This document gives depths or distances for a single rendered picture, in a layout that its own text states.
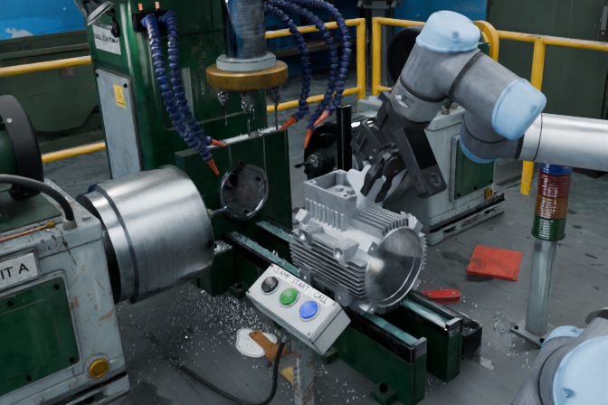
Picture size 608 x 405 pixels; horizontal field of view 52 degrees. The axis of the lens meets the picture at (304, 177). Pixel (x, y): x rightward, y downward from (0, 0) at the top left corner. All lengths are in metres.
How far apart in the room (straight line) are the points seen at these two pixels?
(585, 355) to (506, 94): 0.33
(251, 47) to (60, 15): 5.26
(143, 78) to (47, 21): 5.06
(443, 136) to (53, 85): 4.23
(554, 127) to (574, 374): 0.38
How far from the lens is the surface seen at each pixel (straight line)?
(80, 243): 1.11
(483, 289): 1.55
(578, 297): 1.58
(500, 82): 0.86
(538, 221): 1.29
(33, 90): 5.44
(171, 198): 1.23
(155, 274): 1.22
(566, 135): 0.98
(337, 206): 1.16
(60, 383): 1.22
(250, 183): 1.53
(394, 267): 1.27
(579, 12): 4.45
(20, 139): 1.10
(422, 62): 0.88
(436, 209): 1.70
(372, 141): 0.98
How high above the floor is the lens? 1.60
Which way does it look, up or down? 21 degrees down
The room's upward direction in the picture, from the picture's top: 2 degrees counter-clockwise
